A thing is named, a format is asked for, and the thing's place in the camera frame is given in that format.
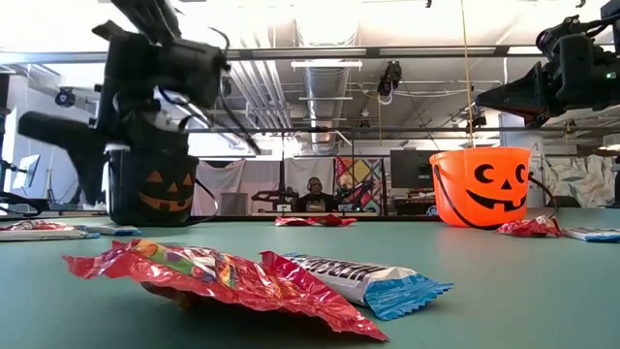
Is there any leaf pattern wall cloth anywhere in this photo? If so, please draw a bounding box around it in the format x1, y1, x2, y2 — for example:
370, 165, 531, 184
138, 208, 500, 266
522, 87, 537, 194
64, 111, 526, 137
542, 154, 616, 209

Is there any grey bin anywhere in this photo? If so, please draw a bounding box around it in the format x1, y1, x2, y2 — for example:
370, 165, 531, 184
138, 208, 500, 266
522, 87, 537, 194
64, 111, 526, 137
220, 192, 250, 217

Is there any white ceiling light fixture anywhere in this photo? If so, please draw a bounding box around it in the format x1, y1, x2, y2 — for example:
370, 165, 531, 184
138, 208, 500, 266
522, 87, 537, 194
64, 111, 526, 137
290, 59, 363, 73

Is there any white blue Hershey's bar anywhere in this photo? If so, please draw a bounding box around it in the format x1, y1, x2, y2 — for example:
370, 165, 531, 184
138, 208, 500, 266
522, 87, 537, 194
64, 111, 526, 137
283, 251, 455, 322
0, 227, 102, 242
560, 226, 620, 244
75, 222, 143, 238

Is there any silver ventilation duct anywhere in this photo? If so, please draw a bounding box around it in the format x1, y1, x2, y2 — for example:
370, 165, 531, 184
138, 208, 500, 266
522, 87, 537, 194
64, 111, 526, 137
300, 65, 351, 146

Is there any colourful quilt wall hanging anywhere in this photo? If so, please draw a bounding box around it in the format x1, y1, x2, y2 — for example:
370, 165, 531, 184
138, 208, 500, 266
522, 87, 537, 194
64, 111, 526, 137
333, 155, 385, 215

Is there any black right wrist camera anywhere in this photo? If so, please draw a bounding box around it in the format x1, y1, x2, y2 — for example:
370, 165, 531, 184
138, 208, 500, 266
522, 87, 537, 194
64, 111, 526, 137
535, 14, 590, 62

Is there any green table mat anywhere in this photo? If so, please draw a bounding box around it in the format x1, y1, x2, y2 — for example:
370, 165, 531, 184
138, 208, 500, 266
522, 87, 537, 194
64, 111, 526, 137
0, 206, 620, 349

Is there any tilted white-screen monitor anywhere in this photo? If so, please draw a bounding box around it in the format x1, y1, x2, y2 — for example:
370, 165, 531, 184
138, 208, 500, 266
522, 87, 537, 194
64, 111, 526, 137
10, 153, 43, 191

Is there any grey overhead crossbar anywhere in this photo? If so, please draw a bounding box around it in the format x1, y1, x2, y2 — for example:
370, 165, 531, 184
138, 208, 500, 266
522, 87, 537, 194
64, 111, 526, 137
0, 44, 620, 67

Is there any black hanging device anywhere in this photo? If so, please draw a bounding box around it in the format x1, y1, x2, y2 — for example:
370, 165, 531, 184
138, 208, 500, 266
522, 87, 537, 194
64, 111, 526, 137
465, 111, 488, 133

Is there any person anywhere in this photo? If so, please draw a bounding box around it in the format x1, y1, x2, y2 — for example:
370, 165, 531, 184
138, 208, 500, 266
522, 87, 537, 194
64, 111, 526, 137
294, 176, 341, 213

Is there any black ceiling camera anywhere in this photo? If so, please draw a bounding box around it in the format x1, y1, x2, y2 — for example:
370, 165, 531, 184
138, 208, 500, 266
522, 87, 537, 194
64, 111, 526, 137
376, 60, 404, 107

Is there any black background station frame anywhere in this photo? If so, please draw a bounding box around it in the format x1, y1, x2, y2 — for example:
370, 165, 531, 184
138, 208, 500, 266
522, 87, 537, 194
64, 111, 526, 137
186, 124, 620, 214

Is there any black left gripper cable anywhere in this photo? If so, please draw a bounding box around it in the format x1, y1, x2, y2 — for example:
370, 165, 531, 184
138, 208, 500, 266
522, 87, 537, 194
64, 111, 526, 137
207, 26, 263, 156

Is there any black curved cable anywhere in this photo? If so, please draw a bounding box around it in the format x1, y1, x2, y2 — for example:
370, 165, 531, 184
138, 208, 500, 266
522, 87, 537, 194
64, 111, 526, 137
0, 189, 49, 218

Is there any black jack-o-lantern bucket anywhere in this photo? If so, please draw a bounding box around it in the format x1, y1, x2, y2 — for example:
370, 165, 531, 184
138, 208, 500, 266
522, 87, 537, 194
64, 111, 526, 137
105, 143, 220, 229

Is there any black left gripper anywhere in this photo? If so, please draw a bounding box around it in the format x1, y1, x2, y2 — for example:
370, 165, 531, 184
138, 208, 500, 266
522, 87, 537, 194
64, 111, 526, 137
16, 19, 230, 206

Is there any black background robot rig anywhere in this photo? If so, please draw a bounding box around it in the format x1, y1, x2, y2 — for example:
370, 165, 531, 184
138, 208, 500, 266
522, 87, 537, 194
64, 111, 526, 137
250, 187, 300, 212

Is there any white hanging cloth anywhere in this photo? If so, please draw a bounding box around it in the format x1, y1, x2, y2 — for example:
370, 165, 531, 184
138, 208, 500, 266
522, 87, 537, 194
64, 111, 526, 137
192, 158, 247, 217
283, 157, 336, 210

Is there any black background monitor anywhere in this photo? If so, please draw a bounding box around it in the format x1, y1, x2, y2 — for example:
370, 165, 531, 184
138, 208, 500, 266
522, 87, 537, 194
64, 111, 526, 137
389, 148, 440, 190

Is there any orange jack-o-lantern bucket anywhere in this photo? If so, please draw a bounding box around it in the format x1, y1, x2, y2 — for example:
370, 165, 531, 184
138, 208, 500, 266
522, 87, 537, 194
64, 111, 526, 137
429, 145, 559, 231

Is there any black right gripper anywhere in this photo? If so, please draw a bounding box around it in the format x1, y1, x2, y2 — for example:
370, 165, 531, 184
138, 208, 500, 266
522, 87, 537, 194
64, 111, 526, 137
476, 32, 620, 130

